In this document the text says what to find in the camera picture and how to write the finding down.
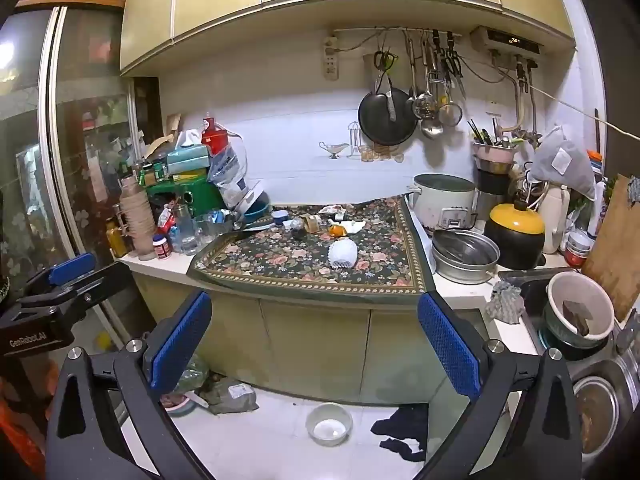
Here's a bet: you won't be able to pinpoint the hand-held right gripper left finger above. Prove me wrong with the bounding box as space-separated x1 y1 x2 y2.
45 290 216 480

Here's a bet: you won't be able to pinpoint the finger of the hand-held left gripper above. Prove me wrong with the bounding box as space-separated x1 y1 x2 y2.
24 252 97 297
15 262 134 312

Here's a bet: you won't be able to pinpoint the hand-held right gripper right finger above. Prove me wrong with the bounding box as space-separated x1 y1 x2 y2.
417 291 584 480

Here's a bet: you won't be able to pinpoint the white foam fruit net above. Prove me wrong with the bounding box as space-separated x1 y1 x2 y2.
327 239 359 269

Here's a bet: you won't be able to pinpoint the clear bowl with food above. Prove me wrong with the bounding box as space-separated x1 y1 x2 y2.
305 402 353 447

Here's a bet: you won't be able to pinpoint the green plastic bag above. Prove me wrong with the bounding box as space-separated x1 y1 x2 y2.
172 354 211 397

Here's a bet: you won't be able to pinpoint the pink bowl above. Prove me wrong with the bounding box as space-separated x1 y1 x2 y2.
159 392 197 416

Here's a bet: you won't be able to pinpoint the grey dishcloth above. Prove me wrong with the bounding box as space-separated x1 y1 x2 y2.
484 281 525 324

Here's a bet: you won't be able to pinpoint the small jar with blue lid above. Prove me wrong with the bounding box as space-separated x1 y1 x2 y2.
151 233 173 261

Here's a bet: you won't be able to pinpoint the brown thermos jug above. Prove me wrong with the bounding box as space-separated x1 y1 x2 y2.
117 174 157 262

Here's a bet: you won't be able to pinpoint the metal basin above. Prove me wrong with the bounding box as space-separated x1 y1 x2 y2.
430 228 501 285

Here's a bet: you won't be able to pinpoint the dark cloth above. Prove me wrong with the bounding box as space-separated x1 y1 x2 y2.
370 402 431 464

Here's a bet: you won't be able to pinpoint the orange bag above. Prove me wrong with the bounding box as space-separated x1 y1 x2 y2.
0 379 52 480

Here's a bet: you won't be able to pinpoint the green bowl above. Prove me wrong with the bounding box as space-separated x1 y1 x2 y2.
542 304 612 362

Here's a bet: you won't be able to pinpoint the glass cup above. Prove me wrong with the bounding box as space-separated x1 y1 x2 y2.
192 212 224 247

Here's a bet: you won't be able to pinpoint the green plastic box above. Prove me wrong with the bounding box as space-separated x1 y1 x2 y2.
144 176 227 222

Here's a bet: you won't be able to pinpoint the floral table cloth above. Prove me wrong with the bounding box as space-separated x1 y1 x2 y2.
187 195 437 306

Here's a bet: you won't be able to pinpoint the black pot with yellow lid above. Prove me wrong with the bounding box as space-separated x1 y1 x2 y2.
483 201 546 271

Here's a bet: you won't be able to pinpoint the glass door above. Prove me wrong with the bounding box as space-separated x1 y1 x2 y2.
0 4 137 272

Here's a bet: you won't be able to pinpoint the white bowl with brown scraps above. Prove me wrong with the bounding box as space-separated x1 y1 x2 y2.
544 270 616 339

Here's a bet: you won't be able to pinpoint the white rice cooker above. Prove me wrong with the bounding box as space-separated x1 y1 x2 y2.
407 173 476 237

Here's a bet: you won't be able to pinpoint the blue bowl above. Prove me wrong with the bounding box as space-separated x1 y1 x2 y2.
243 201 271 224

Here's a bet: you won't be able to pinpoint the teal tissue box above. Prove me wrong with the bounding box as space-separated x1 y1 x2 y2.
166 144 209 177

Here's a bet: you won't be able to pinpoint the red bowls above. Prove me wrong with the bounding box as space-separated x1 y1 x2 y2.
564 229 596 268

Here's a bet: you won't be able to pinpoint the metal bowl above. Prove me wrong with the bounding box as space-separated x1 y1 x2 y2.
570 359 640 462

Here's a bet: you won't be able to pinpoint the white thermos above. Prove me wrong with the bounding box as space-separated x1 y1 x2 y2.
539 184 571 255

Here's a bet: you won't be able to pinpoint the clear plastic bag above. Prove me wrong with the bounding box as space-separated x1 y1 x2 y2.
207 134 250 209

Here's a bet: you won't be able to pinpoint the red container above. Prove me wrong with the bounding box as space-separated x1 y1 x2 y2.
201 117 229 157

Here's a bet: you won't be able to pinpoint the wooden cutting board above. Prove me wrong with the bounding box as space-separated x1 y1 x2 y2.
581 173 640 322

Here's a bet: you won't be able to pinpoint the pink utensil holder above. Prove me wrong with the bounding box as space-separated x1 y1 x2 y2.
472 140 519 174

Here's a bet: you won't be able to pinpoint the grey hanging bag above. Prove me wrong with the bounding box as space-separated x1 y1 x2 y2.
529 126 597 202

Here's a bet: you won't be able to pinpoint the metal ladle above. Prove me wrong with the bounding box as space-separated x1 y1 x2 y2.
420 42 445 140

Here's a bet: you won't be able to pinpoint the mesh strainer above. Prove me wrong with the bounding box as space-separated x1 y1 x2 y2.
438 80 462 127

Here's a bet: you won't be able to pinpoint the black frying pan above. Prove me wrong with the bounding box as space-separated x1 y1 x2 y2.
357 87 419 147

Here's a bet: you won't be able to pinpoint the metal skimmer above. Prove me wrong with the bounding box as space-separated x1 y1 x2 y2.
412 40 439 120

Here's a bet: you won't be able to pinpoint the white power strip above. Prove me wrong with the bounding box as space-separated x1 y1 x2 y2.
322 34 341 82

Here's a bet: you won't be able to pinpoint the white water heater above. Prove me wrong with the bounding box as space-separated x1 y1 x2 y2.
469 25 546 57

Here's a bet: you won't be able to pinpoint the cream cord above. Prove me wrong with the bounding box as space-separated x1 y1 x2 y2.
529 84 640 140

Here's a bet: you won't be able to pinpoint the black handled scissors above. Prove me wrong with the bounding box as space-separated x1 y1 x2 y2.
444 32 467 99

